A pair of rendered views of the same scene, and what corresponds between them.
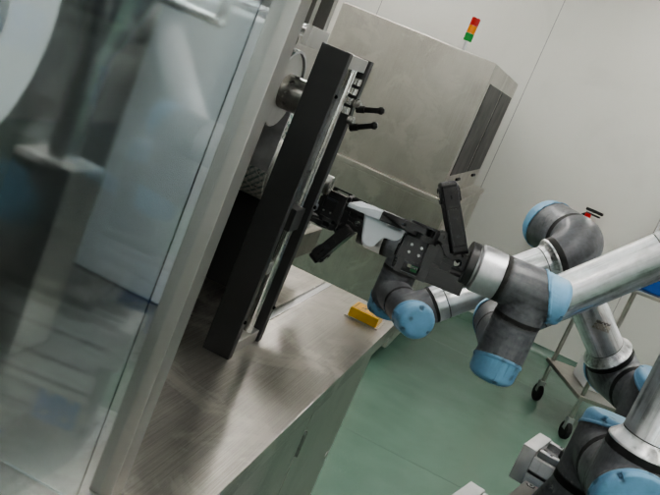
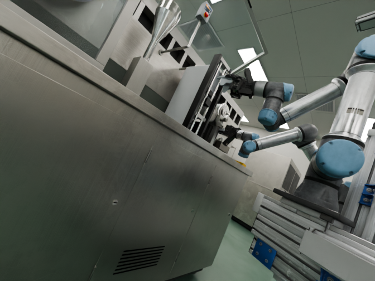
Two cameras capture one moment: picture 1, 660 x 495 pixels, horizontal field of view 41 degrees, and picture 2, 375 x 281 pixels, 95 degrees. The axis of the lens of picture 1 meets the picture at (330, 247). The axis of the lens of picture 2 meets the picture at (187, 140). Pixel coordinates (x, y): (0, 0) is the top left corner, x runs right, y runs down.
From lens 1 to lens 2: 100 cm
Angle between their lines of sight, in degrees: 37
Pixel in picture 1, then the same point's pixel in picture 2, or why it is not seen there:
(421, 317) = (251, 144)
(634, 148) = not seen: hidden behind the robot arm
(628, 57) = not seen: hidden behind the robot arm
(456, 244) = (249, 81)
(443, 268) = (245, 88)
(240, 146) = not seen: outside the picture
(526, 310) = (275, 91)
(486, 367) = (262, 114)
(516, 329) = (272, 98)
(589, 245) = (311, 126)
